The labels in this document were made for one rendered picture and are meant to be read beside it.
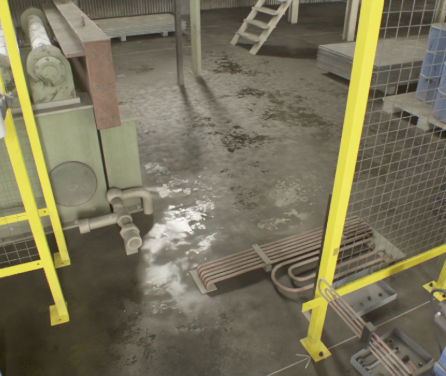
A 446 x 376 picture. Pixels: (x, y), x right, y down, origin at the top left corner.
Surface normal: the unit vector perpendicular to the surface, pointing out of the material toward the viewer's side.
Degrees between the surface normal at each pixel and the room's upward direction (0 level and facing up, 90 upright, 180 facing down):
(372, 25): 90
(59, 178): 89
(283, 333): 0
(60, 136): 90
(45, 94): 90
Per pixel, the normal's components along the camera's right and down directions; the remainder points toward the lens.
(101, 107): 0.42, 0.48
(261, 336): 0.00, -0.85
